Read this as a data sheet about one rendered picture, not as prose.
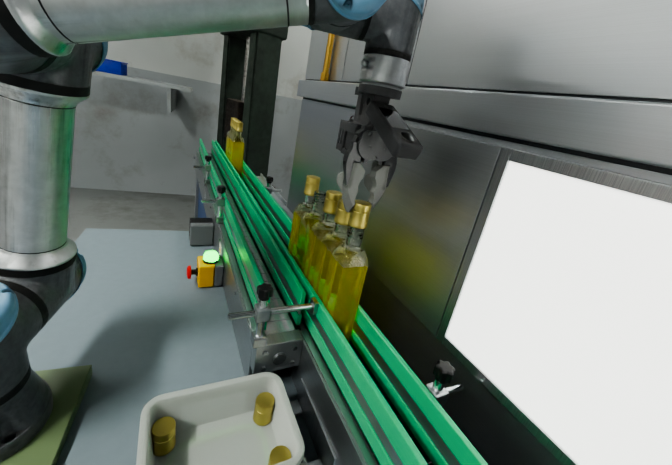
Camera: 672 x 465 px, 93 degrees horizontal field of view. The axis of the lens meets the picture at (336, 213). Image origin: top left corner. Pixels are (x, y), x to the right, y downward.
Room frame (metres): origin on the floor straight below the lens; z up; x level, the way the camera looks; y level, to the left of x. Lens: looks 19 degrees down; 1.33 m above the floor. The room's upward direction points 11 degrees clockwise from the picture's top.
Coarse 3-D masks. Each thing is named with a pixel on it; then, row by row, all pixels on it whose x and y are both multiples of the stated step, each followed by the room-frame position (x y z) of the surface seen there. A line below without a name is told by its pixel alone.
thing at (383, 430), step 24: (216, 144) 2.02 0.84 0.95; (264, 216) 0.93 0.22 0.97; (312, 288) 0.58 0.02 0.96; (312, 336) 0.53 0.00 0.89; (336, 336) 0.46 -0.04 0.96; (336, 360) 0.45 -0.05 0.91; (360, 384) 0.38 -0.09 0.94; (360, 408) 0.37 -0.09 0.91; (384, 408) 0.33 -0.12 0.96; (384, 432) 0.32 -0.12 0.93; (384, 456) 0.31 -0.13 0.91; (408, 456) 0.28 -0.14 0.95
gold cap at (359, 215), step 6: (360, 204) 0.53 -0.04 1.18; (366, 204) 0.53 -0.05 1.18; (354, 210) 0.53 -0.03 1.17; (360, 210) 0.53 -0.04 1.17; (366, 210) 0.53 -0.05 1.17; (354, 216) 0.53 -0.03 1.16; (360, 216) 0.53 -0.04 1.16; (366, 216) 0.53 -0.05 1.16; (348, 222) 0.54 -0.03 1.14; (354, 222) 0.53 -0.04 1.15; (360, 222) 0.53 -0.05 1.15; (366, 222) 0.53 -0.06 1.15; (360, 228) 0.53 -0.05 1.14
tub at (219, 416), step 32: (224, 384) 0.42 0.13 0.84; (256, 384) 0.45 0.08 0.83; (160, 416) 0.37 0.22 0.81; (192, 416) 0.39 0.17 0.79; (224, 416) 0.42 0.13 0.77; (288, 416) 0.39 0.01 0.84; (192, 448) 0.36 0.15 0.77; (224, 448) 0.37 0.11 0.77; (256, 448) 0.38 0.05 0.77; (288, 448) 0.36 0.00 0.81
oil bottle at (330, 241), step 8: (328, 240) 0.58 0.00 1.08; (336, 240) 0.57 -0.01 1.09; (344, 240) 0.58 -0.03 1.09; (320, 248) 0.60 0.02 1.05; (328, 248) 0.57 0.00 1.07; (320, 256) 0.59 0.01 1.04; (328, 256) 0.56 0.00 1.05; (320, 264) 0.59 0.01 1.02; (328, 264) 0.56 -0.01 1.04; (320, 272) 0.58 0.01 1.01; (320, 280) 0.57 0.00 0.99; (320, 288) 0.57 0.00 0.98; (320, 296) 0.56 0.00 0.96
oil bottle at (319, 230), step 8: (320, 224) 0.63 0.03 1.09; (328, 224) 0.63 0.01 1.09; (312, 232) 0.64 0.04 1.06; (320, 232) 0.62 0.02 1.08; (328, 232) 0.62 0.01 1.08; (312, 240) 0.64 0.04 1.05; (320, 240) 0.61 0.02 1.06; (312, 248) 0.63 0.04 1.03; (312, 256) 0.62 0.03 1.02; (312, 264) 0.62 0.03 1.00; (304, 272) 0.65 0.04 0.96; (312, 272) 0.61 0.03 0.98; (312, 280) 0.61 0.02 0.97
